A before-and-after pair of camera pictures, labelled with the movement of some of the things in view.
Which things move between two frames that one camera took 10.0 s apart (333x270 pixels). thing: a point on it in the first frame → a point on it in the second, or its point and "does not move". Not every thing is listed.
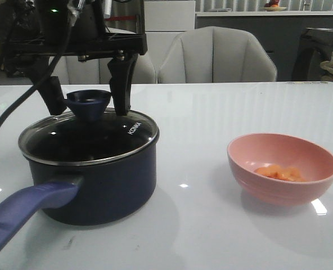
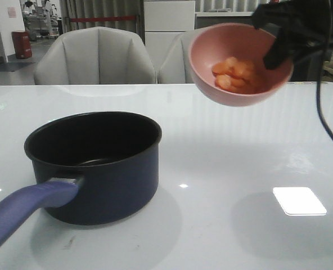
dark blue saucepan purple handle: (79, 195) does not move
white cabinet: (163, 21) does not move
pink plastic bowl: (280, 169) → (228, 59)
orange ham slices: (286, 173) → (234, 74)
